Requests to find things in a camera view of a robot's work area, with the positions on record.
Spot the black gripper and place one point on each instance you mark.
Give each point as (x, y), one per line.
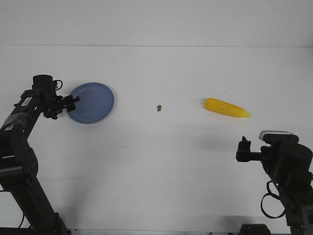
(56, 106)
(244, 153)

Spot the blue round plate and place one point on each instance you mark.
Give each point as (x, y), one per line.
(96, 102)

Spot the yellow corn cob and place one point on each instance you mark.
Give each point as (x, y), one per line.
(225, 108)

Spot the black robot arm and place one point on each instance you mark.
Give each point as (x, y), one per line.
(19, 164)
(287, 163)

